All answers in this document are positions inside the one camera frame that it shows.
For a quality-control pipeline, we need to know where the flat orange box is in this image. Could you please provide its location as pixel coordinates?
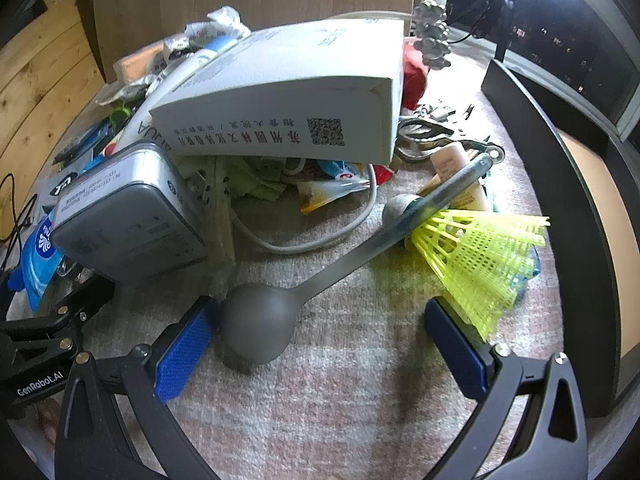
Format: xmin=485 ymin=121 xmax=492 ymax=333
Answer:
xmin=114 ymin=42 xmax=166 ymax=83

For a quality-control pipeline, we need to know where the blue plastic packet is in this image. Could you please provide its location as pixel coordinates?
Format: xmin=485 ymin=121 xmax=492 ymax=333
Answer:
xmin=22 ymin=212 xmax=63 ymax=311

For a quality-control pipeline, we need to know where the thin black cable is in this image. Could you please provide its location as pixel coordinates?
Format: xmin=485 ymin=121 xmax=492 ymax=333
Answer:
xmin=0 ymin=172 xmax=40 ymax=261

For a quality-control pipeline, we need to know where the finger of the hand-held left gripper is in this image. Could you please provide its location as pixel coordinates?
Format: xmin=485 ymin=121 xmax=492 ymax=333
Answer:
xmin=0 ymin=276 xmax=117 ymax=361

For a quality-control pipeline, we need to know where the white charging cable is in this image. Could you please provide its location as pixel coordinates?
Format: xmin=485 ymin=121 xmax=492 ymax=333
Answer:
xmin=227 ymin=160 xmax=381 ymax=253

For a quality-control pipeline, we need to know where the red fabric pouch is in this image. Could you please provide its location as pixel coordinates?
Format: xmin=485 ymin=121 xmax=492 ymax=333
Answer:
xmin=400 ymin=42 xmax=431 ymax=111

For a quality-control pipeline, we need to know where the black pen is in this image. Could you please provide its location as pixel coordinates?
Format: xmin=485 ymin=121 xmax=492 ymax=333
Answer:
xmin=52 ymin=125 xmax=116 ymax=163

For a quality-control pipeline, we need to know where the grey plastic spoon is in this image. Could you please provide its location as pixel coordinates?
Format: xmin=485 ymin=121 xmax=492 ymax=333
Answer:
xmin=220 ymin=152 xmax=493 ymax=365

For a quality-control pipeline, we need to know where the window frame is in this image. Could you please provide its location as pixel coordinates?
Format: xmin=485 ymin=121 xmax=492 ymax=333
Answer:
xmin=575 ymin=0 xmax=640 ymax=141

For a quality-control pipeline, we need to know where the metal carabiner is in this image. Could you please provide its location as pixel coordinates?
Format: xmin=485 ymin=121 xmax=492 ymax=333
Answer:
xmin=397 ymin=115 xmax=506 ymax=162

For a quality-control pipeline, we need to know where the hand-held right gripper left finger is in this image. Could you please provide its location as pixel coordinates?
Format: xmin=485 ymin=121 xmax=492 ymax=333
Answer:
xmin=54 ymin=296 xmax=222 ymax=480

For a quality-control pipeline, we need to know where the yellow plastic shuttlecock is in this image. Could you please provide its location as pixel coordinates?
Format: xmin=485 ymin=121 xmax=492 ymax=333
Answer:
xmin=382 ymin=194 xmax=551 ymax=341

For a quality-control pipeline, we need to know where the black light stand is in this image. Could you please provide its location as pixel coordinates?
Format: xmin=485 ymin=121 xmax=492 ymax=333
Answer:
xmin=445 ymin=0 xmax=521 ymax=63

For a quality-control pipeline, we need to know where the silver bead toy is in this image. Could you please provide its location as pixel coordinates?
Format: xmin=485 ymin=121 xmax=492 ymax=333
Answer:
xmin=412 ymin=0 xmax=453 ymax=71

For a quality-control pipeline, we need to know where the large white cardboard box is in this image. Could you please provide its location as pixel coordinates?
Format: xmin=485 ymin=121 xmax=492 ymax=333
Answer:
xmin=149 ymin=19 xmax=405 ymax=166

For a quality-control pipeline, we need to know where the white lotion bottle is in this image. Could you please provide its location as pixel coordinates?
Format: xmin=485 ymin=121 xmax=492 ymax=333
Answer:
xmin=120 ymin=35 xmax=251 ymax=158

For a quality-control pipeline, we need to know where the pink cream tube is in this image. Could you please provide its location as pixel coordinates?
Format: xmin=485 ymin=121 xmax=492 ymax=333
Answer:
xmin=430 ymin=141 xmax=490 ymax=211

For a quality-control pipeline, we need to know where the wooden slat board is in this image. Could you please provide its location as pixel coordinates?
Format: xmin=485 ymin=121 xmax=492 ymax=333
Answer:
xmin=0 ymin=0 xmax=108 ymax=171

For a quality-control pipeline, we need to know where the black tray container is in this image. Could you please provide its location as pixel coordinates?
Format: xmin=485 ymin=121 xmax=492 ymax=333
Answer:
xmin=481 ymin=58 xmax=640 ymax=418

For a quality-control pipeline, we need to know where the crumpled silver wrapper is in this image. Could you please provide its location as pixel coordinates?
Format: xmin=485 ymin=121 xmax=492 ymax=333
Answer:
xmin=185 ymin=6 xmax=251 ymax=41

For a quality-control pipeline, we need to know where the orange and blue snack packet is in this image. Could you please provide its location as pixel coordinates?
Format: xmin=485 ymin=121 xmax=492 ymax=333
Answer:
xmin=297 ymin=160 xmax=381 ymax=213

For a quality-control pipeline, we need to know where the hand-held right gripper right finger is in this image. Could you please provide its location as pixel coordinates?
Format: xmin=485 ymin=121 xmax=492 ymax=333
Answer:
xmin=424 ymin=297 xmax=589 ymax=480

